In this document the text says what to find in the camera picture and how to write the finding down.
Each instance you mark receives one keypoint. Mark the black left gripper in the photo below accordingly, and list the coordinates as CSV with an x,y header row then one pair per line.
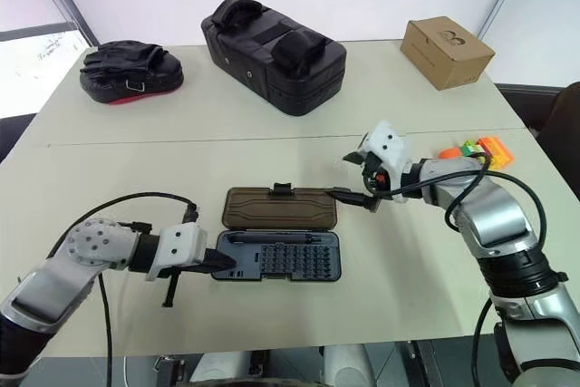
x,y
209,264

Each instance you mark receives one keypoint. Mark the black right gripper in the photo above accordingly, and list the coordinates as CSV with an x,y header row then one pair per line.
x,y
374,178

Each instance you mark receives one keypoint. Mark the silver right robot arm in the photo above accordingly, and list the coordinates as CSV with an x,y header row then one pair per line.
x,y
494,219

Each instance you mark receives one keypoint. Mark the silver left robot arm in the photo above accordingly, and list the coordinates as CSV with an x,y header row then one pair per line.
x,y
86,246

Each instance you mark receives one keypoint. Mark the dark screwdriver bit case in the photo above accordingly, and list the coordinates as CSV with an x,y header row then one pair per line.
x,y
281,210

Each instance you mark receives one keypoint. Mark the orange round toy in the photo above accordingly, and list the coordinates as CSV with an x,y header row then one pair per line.
x,y
448,152

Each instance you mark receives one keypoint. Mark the green yellow toy block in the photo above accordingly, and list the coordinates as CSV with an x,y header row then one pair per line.
x,y
470,149

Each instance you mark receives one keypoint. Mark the large black kick pad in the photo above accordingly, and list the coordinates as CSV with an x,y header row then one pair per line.
x,y
272,65

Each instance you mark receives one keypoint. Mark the orange yellow toy block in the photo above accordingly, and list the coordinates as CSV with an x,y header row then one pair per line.
x,y
497,151

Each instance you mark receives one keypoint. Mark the brown cardboard box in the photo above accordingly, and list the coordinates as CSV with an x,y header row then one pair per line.
x,y
446,56

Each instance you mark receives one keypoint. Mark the silver robot body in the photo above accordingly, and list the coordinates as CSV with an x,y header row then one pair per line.
x,y
344,364

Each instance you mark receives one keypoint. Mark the dark chair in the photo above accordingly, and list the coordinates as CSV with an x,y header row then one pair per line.
x,y
562,133

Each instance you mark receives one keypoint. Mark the black red boxing focus mitt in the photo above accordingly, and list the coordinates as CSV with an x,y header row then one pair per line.
x,y
131,70

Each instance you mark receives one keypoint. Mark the white board panel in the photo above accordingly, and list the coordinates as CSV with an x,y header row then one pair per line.
x,y
31,70

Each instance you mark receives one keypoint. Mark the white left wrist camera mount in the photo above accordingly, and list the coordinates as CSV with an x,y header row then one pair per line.
x,y
181,246

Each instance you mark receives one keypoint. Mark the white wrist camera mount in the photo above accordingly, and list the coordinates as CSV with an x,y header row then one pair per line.
x,y
181,246
385,142

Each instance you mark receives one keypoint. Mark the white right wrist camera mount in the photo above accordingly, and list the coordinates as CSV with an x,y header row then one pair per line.
x,y
385,142

